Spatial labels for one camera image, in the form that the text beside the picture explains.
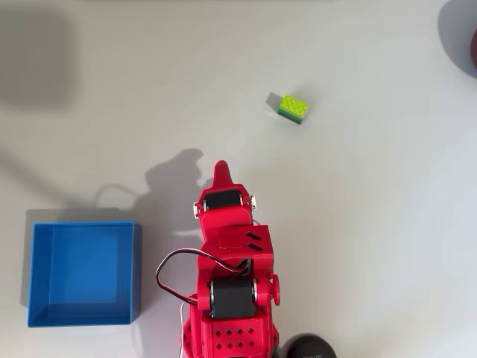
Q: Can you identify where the blue plastic box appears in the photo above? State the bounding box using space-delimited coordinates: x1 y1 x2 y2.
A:
26 220 143 329

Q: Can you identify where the black round object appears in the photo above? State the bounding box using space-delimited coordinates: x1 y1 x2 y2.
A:
282 333 338 358

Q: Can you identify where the green lego brick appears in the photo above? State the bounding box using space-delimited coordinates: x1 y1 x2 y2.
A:
277 92 309 127

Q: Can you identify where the black red white servo cable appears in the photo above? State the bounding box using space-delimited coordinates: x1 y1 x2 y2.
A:
155 248 253 358

